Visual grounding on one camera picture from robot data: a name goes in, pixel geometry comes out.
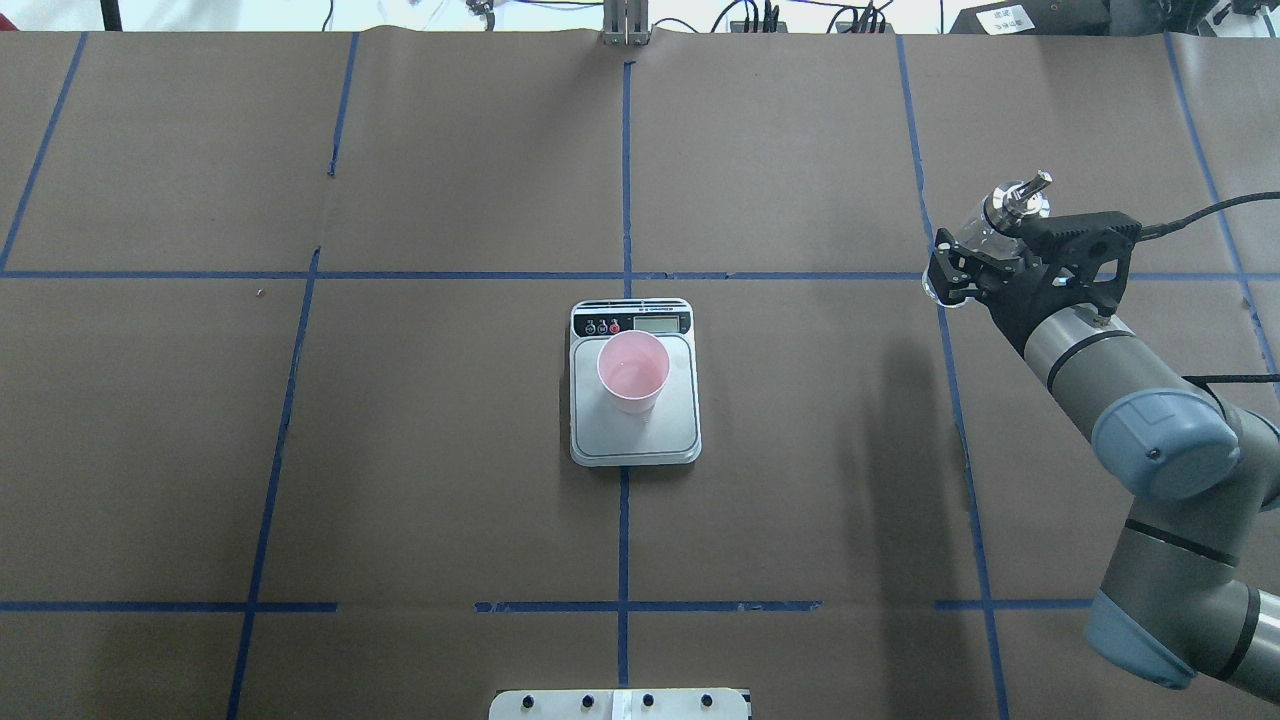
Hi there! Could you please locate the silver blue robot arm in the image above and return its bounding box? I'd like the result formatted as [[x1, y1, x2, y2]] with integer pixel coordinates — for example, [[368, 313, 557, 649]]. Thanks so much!
[[922, 233, 1277, 703]]

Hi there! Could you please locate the aluminium frame post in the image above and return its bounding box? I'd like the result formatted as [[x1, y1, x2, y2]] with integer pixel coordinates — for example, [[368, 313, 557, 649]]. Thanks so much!
[[600, 0, 652, 47]]

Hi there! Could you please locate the black camera cable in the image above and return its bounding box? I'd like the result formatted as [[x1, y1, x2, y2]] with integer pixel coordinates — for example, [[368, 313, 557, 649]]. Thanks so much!
[[1138, 192, 1280, 387]]

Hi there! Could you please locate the pink plastic cup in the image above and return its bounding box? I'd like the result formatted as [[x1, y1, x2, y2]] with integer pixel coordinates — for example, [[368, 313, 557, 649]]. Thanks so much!
[[596, 331, 671, 415]]

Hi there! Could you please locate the silver digital kitchen scale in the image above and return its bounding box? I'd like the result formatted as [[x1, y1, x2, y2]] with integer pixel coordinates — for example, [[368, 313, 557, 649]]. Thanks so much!
[[567, 297, 703, 468]]

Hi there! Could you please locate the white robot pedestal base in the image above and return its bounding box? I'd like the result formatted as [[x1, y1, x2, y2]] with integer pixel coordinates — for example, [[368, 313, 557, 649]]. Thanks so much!
[[488, 687, 753, 719]]

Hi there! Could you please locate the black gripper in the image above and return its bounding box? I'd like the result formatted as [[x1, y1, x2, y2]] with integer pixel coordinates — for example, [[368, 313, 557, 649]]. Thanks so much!
[[925, 243, 1076, 357]]

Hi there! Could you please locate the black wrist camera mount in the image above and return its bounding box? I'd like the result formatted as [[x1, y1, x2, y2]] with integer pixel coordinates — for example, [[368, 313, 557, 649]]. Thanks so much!
[[1021, 211, 1142, 318]]

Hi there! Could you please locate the black box with white label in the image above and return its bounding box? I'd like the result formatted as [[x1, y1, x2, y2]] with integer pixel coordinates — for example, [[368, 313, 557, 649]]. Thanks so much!
[[947, 3, 1037, 36]]

